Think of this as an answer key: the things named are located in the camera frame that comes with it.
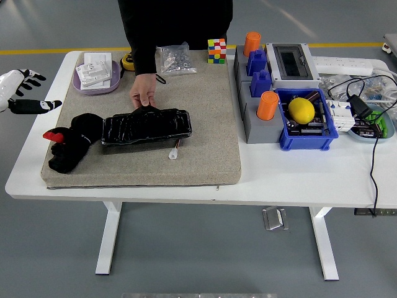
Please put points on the yellow lemon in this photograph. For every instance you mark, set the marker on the yellow lemon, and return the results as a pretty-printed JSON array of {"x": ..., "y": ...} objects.
[{"x": 301, "y": 110}]

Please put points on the brown cylindrical component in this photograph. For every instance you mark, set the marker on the brown cylindrical component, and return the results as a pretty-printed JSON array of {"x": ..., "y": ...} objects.
[{"x": 313, "y": 97}]

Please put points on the black power adapter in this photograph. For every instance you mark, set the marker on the black power adapter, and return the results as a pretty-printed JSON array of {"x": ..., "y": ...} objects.
[{"x": 359, "y": 107}]

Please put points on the black glossy panel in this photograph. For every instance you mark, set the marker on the black glossy panel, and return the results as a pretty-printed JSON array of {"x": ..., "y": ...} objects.
[{"x": 145, "y": 127}]

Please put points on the person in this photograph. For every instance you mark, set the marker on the person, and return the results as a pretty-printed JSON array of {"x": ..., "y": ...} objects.
[{"x": 186, "y": 21}]

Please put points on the colourful puzzle cube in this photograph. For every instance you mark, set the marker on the colourful puzzle cube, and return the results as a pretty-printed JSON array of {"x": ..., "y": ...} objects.
[{"x": 216, "y": 51}]

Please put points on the dark electronic modules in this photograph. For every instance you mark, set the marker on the dark electronic modules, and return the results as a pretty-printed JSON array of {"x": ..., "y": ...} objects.
[{"x": 366, "y": 130}]

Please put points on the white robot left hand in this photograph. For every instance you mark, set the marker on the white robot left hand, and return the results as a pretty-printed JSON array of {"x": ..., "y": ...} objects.
[{"x": 7, "y": 83}]

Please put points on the white table leg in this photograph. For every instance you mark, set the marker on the white table leg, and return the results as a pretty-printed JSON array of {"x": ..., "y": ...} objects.
[
  {"x": 324, "y": 242},
  {"x": 108, "y": 236}
]

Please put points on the white electrical enclosure box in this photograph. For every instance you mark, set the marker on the white electrical enclosure box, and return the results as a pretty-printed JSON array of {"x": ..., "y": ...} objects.
[{"x": 291, "y": 63}]

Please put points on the blue plastic bin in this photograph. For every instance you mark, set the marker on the blue plastic bin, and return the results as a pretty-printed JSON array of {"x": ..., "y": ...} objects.
[{"x": 307, "y": 141}]

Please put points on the white power strip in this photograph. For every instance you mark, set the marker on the white power strip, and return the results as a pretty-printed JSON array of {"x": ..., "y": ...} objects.
[{"x": 341, "y": 63}]

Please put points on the yellow tape measure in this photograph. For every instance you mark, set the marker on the yellow tape measure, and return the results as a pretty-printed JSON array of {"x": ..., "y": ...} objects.
[{"x": 126, "y": 61}]

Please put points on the white terminal block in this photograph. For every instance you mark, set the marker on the white terminal block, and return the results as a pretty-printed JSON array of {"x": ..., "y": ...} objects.
[{"x": 339, "y": 119}]

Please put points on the orange cylinder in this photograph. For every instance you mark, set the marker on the orange cylinder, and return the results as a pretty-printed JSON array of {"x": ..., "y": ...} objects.
[
  {"x": 266, "y": 105},
  {"x": 252, "y": 42}
]

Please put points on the grey peg base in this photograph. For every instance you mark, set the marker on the grey peg base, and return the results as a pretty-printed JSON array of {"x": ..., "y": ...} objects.
[
  {"x": 260, "y": 132},
  {"x": 240, "y": 66}
]

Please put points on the green connector block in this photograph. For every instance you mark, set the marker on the green connector block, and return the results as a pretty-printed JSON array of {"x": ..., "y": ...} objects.
[{"x": 383, "y": 124}]

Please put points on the grey-brown mat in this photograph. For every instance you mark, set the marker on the grey-brown mat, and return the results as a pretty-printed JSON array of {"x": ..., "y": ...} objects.
[{"x": 201, "y": 124}]

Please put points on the black under-table control box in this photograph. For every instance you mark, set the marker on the black under-table control box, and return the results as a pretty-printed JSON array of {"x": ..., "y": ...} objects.
[{"x": 363, "y": 212}]

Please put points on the silver metal floor bracket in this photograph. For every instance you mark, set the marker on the silver metal floor bracket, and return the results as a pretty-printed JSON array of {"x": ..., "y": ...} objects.
[{"x": 274, "y": 218}]

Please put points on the blue square peg block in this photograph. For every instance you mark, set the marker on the blue square peg block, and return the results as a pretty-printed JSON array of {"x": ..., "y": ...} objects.
[
  {"x": 261, "y": 83},
  {"x": 256, "y": 62}
]

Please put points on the clear bags of small parts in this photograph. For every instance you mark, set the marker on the clear bags of small parts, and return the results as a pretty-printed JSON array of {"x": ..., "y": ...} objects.
[{"x": 328, "y": 82}]

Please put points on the light blue dish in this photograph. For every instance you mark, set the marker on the light blue dish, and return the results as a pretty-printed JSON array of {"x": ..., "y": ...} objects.
[{"x": 366, "y": 139}]

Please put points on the person's right hand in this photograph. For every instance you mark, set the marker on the person's right hand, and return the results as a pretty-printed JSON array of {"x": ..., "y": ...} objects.
[{"x": 142, "y": 90}]

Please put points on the person's right forearm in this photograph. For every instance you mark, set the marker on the person's right forearm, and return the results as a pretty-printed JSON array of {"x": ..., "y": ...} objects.
[{"x": 142, "y": 56}]

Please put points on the purple oval tray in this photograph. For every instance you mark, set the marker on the purple oval tray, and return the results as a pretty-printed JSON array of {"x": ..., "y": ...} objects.
[{"x": 114, "y": 83}]

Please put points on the white cart edge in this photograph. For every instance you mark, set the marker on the white cart edge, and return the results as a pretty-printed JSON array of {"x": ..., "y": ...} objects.
[{"x": 391, "y": 45}]

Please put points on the clear bag of screws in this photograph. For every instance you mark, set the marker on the clear bag of screws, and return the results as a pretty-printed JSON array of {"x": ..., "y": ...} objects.
[{"x": 175, "y": 60}]

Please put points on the white wall switch plate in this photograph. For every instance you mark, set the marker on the white wall switch plate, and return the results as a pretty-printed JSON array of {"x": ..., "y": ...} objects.
[
  {"x": 97, "y": 57},
  {"x": 93, "y": 73},
  {"x": 99, "y": 87}
]

